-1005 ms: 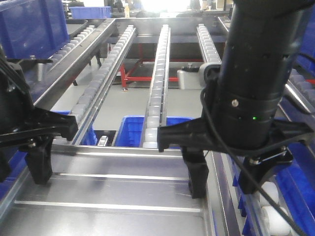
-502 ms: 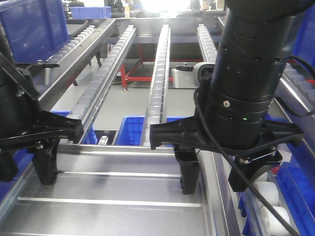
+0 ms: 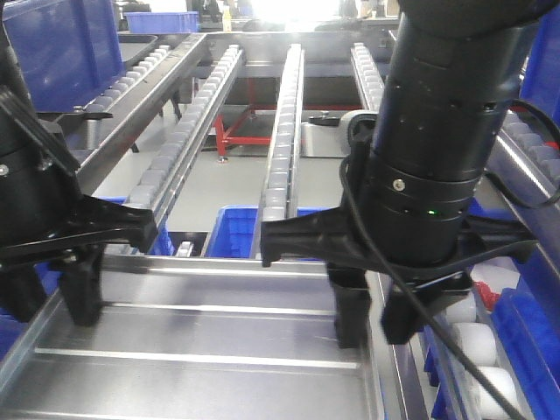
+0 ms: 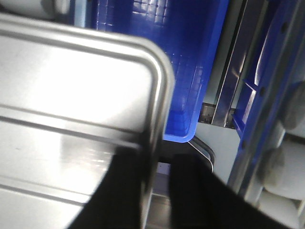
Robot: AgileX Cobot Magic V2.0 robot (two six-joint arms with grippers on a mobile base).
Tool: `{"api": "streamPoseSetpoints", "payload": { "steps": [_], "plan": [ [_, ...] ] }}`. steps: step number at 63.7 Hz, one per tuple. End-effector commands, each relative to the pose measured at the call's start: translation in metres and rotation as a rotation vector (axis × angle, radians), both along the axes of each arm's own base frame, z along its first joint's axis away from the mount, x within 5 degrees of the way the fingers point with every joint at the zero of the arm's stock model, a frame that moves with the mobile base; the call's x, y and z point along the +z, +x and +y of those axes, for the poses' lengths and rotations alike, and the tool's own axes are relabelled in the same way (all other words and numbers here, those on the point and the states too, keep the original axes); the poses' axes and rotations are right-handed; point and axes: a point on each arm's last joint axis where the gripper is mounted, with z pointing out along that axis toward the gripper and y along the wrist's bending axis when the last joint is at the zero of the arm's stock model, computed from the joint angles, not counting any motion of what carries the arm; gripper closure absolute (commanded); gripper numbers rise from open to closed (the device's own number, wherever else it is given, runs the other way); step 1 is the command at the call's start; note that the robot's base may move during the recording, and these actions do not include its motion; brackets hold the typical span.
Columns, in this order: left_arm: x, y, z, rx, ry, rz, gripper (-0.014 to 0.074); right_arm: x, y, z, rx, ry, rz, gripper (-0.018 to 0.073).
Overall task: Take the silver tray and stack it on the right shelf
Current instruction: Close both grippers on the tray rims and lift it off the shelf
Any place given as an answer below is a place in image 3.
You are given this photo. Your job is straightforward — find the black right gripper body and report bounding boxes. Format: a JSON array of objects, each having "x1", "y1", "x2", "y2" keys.
[{"x1": 260, "y1": 207, "x2": 537, "y2": 285}]

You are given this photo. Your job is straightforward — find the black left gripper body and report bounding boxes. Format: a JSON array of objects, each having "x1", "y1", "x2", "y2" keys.
[{"x1": 1, "y1": 196, "x2": 158, "y2": 267}]

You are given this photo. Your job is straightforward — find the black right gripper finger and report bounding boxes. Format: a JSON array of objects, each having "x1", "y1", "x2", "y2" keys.
[
  {"x1": 381, "y1": 285, "x2": 451, "y2": 345},
  {"x1": 326, "y1": 263, "x2": 371, "y2": 348}
]

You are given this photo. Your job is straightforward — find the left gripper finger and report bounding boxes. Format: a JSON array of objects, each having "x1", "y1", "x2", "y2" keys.
[{"x1": 50, "y1": 244, "x2": 106, "y2": 326}]

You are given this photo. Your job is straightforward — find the silver ribbed tray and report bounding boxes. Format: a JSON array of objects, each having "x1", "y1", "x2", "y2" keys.
[{"x1": 1, "y1": 255, "x2": 406, "y2": 419}]

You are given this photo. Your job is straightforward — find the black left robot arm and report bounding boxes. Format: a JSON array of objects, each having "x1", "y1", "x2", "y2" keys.
[{"x1": 1, "y1": 33, "x2": 158, "y2": 326}]

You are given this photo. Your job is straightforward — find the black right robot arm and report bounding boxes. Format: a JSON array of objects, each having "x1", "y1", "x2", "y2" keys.
[{"x1": 261, "y1": 1, "x2": 554, "y2": 348}]

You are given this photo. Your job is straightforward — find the blue bin lower shelf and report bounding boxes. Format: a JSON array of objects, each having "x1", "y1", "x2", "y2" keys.
[{"x1": 204, "y1": 204, "x2": 325, "y2": 260}]

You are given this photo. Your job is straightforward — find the white roller track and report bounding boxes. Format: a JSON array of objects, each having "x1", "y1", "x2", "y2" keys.
[
  {"x1": 257, "y1": 44, "x2": 305, "y2": 222},
  {"x1": 124, "y1": 45, "x2": 243, "y2": 216},
  {"x1": 351, "y1": 43, "x2": 384, "y2": 113},
  {"x1": 85, "y1": 45, "x2": 171, "y2": 113}
]

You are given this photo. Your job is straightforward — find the blue bin upper left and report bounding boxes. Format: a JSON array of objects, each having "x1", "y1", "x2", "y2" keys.
[{"x1": 3, "y1": 1, "x2": 124, "y2": 112}]

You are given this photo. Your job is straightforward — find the distant blue crate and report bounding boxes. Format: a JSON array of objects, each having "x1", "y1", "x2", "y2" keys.
[{"x1": 124, "y1": 11, "x2": 200, "y2": 34}]

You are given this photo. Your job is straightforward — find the yellow bottle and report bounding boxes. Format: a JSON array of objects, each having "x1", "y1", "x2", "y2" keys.
[{"x1": 222, "y1": 6, "x2": 233, "y2": 32}]

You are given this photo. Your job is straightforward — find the large blue bin right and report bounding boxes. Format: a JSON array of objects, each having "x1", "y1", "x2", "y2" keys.
[{"x1": 520, "y1": 6, "x2": 560, "y2": 125}]

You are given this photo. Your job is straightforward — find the black cable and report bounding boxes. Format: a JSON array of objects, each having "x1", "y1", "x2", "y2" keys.
[{"x1": 339, "y1": 98, "x2": 560, "y2": 420}]

